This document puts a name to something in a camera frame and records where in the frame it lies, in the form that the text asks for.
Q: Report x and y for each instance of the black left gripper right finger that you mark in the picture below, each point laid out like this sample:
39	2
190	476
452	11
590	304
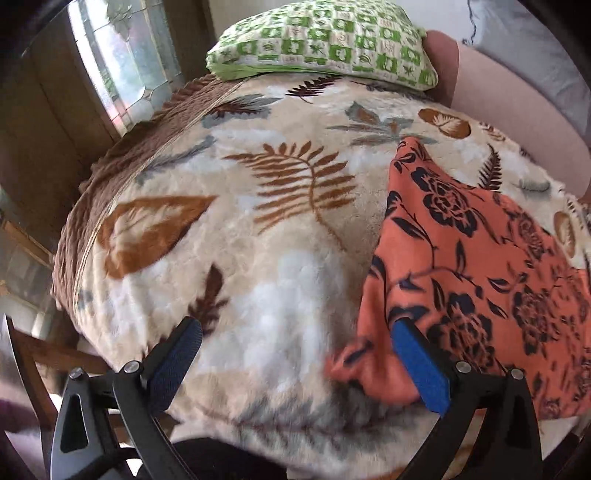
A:
508	444

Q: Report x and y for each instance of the green patterned pillow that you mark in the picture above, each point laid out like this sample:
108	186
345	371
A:
366	39

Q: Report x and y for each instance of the orange floral garment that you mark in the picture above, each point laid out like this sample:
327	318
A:
481	279

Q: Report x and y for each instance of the beige leaf-print blanket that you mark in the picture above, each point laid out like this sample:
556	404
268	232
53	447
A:
257	206

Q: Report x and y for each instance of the wooden chair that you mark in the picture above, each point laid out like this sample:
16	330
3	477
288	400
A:
33	380

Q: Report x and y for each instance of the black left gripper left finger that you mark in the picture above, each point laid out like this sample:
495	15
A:
106	420

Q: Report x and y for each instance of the frosted glass window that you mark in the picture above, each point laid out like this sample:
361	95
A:
128	54

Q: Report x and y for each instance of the pink bolster pillow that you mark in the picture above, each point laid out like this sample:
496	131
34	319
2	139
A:
476	85

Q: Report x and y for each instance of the grey cloth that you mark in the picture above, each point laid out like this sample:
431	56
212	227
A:
508	33

